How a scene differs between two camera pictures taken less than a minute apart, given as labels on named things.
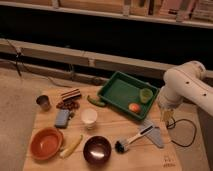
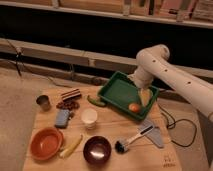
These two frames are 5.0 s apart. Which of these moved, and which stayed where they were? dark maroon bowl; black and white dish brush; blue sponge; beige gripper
Moved: beige gripper
Stayed: dark maroon bowl; blue sponge; black and white dish brush
